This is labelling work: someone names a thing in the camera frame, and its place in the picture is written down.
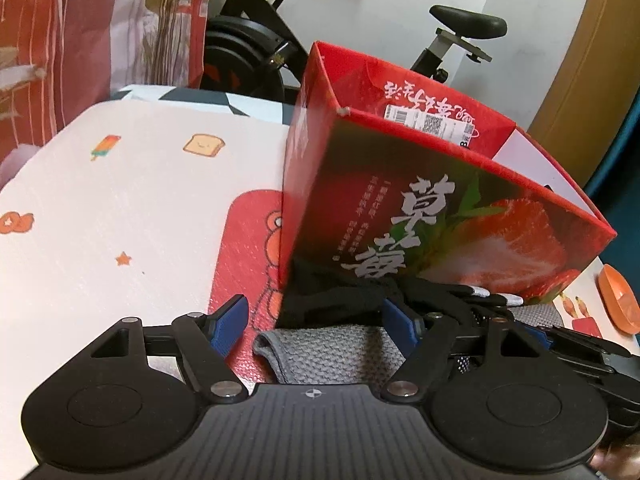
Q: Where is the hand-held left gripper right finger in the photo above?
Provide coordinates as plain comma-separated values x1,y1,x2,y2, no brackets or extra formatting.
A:
381,296,538,403

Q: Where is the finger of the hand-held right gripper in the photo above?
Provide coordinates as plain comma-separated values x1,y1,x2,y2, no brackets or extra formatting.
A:
515,322,633,361
545,351,616,377

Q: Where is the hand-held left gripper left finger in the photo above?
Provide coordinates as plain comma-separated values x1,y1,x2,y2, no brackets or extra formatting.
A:
90,294,251,405

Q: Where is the black glove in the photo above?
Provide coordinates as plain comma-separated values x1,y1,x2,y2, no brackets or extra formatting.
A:
277,257,526,331

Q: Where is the grey knitted cloth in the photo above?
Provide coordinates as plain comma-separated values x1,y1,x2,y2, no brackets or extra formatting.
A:
252,305,563,388

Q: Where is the red strawberry print box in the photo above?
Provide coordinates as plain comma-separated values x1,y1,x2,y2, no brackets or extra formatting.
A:
281,41,618,306

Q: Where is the orange plastic dish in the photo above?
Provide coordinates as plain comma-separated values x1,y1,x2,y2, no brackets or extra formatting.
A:
597,264,640,333

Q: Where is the cartoon printed tablecloth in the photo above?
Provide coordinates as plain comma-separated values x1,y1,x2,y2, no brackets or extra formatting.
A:
0,100,640,411

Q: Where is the teal board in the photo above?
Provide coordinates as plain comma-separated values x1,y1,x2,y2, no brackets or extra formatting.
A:
582,85,640,221

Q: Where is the brown wooden door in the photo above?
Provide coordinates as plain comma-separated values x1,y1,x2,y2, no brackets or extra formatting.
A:
525,0,640,186

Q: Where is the black exercise bike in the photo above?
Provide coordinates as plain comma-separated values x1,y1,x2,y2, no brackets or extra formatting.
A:
202,0,508,106

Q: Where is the pink printed curtain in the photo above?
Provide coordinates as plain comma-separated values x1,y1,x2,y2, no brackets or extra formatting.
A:
0,0,221,161

